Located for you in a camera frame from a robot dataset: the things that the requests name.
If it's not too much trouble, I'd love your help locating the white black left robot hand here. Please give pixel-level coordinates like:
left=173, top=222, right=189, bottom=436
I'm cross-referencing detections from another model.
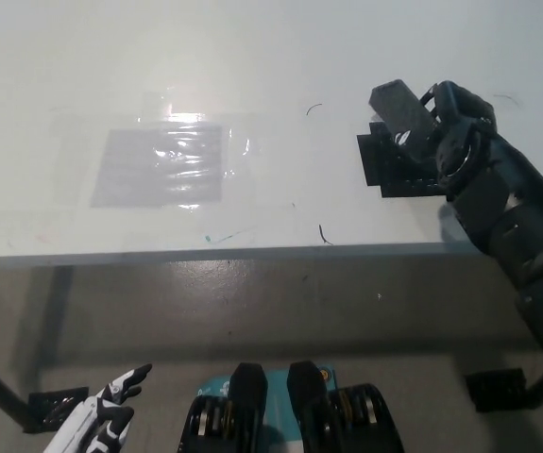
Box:
left=43, top=362, right=154, bottom=453

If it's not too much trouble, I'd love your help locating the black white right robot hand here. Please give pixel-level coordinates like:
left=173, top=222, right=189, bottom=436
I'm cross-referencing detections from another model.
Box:
left=392, top=80, right=498, bottom=197

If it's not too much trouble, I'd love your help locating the dark grey whiteboard eraser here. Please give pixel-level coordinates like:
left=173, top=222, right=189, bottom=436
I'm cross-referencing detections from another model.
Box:
left=368, top=78, right=436, bottom=158

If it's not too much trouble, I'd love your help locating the black tape marked spot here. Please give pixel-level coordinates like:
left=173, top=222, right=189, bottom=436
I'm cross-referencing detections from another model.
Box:
left=356, top=120, right=448, bottom=199

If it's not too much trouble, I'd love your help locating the clear plastic film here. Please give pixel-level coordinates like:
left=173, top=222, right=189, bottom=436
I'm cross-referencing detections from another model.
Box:
left=48, top=92, right=281, bottom=237

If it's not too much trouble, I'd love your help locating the grey paper sheet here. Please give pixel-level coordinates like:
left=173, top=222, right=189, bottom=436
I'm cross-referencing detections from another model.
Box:
left=90, top=126, right=224, bottom=209

